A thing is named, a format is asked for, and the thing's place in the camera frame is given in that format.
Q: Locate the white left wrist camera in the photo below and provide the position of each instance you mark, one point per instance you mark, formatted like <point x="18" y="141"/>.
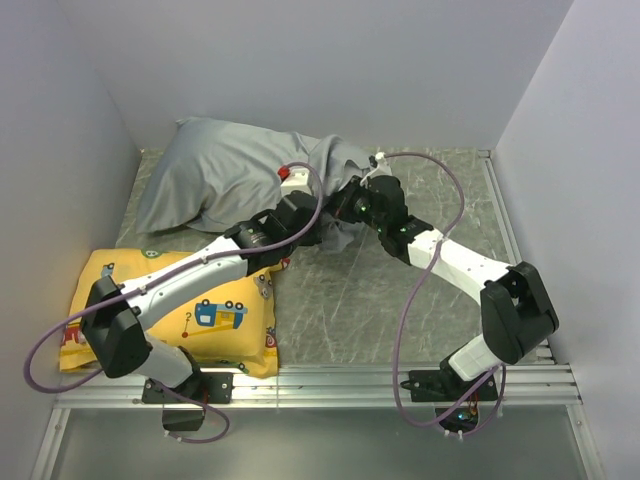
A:
<point x="294" y="179"/>

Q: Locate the yellow cartoon print pillow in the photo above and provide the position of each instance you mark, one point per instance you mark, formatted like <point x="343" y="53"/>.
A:
<point x="233" y="324"/>

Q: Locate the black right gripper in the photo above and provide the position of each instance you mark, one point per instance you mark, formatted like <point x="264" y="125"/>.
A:
<point x="340" y="204"/>

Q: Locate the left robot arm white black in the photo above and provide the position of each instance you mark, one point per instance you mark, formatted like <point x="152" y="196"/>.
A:
<point x="118" y="317"/>

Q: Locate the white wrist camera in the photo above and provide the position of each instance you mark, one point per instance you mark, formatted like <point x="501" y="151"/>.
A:
<point x="378" y="166"/>
<point x="294" y="179"/>

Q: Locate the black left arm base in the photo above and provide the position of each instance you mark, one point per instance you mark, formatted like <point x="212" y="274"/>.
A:
<point x="182" y="408"/>

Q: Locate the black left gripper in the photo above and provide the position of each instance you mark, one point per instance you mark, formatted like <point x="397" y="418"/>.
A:
<point x="313" y="238"/>

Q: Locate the grey pillowcase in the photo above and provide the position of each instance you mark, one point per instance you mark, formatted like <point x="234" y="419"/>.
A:
<point x="214" y="173"/>

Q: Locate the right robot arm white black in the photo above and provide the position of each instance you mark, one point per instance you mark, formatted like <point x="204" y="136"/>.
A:
<point x="516" y="311"/>

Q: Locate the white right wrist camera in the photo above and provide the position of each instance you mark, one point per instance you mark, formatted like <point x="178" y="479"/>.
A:
<point x="378" y="166"/>

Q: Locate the aluminium mounting rail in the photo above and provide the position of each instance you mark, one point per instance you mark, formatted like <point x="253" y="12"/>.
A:
<point x="326" y="386"/>

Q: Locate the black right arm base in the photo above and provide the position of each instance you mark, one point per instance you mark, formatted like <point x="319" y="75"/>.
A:
<point x="471" y="405"/>

